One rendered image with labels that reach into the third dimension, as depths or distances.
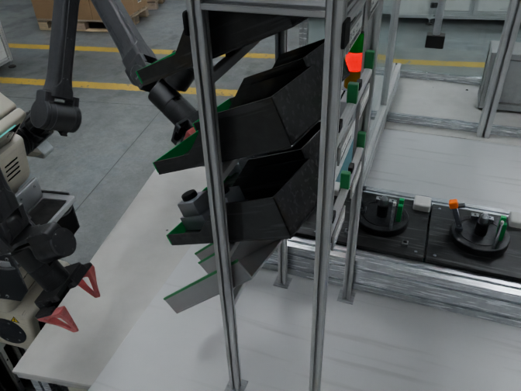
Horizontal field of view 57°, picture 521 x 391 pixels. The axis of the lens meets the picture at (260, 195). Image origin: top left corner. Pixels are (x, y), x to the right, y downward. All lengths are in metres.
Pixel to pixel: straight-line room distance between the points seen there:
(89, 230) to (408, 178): 1.95
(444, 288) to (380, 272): 0.15
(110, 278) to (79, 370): 0.28
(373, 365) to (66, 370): 0.68
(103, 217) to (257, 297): 1.96
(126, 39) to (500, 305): 1.05
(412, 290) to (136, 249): 0.77
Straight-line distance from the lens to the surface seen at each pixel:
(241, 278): 0.87
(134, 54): 1.15
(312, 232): 1.29
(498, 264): 1.30
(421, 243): 1.30
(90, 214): 3.17
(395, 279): 1.25
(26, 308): 1.49
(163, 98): 1.07
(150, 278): 1.36
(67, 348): 1.27
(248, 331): 1.20
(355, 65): 1.33
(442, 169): 1.82
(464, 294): 1.26
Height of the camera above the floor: 1.79
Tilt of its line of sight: 35 degrees down
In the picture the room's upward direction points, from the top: 2 degrees counter-clockwise
